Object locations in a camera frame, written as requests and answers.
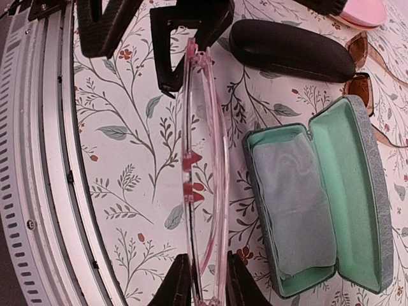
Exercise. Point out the front aluminium rail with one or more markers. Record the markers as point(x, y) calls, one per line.
point(48, 220)

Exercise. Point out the grey case green lining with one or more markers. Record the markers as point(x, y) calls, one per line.
point(351, 171)

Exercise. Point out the orange plate underneath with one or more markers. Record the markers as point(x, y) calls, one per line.
point(353, 25)

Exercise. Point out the pink plate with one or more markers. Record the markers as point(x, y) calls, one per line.
point(365, 12)

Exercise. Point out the brown sunglasses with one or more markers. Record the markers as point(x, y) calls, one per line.
point(359, 49)

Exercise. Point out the blue-grey cleaning cloth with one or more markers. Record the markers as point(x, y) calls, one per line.
point(291, 189)

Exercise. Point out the clear purple glasses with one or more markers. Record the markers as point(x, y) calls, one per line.
point(205, 178)

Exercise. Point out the black glasses case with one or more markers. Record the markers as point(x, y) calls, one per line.
point(288, 50)

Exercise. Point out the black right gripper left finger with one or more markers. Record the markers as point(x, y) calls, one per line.
point(176, 286)

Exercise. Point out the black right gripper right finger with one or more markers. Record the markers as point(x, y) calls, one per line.
point(241, 288)

